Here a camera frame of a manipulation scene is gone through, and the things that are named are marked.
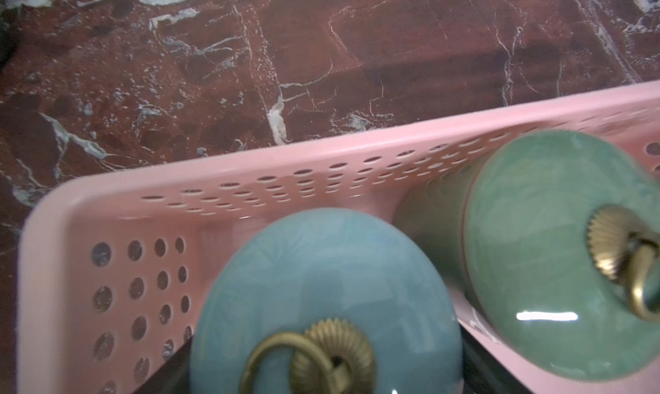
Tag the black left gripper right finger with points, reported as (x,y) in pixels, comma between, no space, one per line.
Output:
(483,373)

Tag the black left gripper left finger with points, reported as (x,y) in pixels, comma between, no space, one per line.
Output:
(173,377)

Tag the pink perforated plastic basket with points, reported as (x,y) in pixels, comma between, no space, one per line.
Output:
(113,268)

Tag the dark green tea canister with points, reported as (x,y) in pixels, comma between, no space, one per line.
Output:
(554,239)

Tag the blue tea canister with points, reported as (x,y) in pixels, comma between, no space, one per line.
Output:
(368,296)

